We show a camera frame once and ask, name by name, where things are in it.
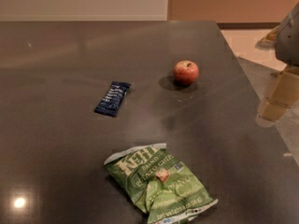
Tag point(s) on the dark blue snack bar wrapper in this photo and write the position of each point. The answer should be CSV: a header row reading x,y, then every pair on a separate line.
x,y
111,102

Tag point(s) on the green jalapeno chip bag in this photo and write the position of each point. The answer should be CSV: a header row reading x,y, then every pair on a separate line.
x,y
160,185

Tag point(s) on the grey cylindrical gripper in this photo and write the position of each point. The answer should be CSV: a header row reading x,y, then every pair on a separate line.
x,y
289,42

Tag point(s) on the red apple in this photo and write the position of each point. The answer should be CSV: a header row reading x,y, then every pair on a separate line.
x,y
186,72

